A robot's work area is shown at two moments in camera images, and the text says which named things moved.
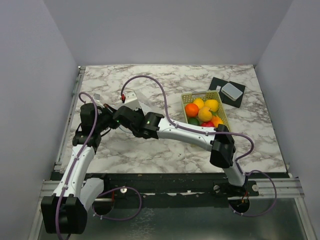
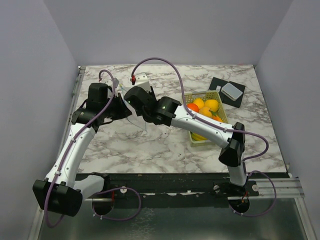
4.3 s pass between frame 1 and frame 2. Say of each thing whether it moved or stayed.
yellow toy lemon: stayed
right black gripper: moved
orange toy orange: stayed
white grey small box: stayed
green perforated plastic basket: stayed
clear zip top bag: moved
